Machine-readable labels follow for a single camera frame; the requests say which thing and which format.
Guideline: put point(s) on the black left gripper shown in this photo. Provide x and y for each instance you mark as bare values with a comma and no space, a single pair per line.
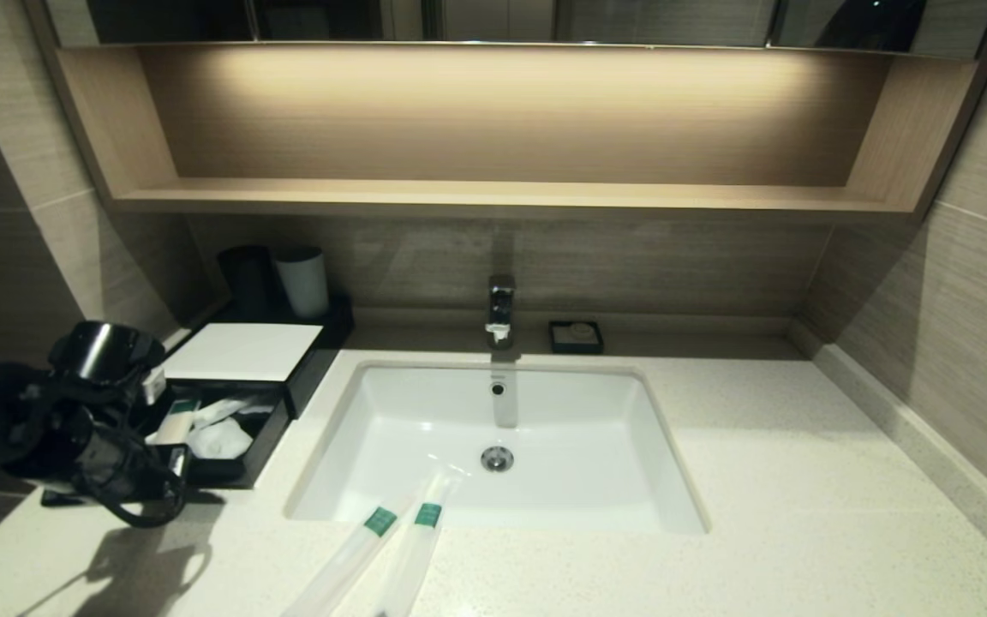
121,463

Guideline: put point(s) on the black box drawer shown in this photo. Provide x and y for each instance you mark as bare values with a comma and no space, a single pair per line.
275,437

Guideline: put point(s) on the toothbrush packet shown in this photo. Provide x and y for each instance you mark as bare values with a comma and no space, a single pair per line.
421,548
348,557

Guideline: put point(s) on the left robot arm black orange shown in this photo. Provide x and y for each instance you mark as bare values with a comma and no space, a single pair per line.
5,420

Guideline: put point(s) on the black amenity box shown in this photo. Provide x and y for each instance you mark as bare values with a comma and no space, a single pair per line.
331,330

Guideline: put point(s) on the clear plastic amenity packet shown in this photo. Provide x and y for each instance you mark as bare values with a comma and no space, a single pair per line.
219,440

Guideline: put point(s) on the black cup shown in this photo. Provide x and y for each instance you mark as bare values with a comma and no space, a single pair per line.
245,281

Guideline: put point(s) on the white cup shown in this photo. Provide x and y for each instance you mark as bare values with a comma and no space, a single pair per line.
303,281

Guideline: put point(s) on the chrome sink drain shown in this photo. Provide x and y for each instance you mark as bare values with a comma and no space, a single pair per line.
498,459

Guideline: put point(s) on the chrome faucet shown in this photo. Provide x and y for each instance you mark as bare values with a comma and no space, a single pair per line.
500,307

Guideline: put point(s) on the black soap dish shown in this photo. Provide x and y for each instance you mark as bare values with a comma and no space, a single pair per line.
558,341

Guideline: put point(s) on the white sink basin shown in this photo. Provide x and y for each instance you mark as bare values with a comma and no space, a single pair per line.
579,446

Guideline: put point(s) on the round soap bar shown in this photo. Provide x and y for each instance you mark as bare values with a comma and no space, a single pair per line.
580,331

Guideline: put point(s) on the light wooden wall shelf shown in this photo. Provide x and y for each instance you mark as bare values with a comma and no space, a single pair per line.
502,120

